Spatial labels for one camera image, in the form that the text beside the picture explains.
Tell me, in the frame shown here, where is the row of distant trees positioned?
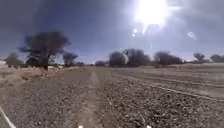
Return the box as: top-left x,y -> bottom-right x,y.
94,48 -> 224,68

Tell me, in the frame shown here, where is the small dark tree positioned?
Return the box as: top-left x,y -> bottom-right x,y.
62,51 -> 79,67

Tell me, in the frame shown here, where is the brown gravel track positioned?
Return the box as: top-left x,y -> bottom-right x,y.
0,65 -> 224,128

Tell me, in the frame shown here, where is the broad dark tree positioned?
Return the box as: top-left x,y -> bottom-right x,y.
17,31 -> 72,70

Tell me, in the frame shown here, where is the railway track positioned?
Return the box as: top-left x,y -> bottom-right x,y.
109,71 -> 224,104

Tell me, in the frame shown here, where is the dry pale grass strip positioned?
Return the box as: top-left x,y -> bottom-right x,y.
0,64 -> 82,88

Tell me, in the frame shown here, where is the small round tree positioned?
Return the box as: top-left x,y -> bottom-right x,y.
4,51 -> 25,70

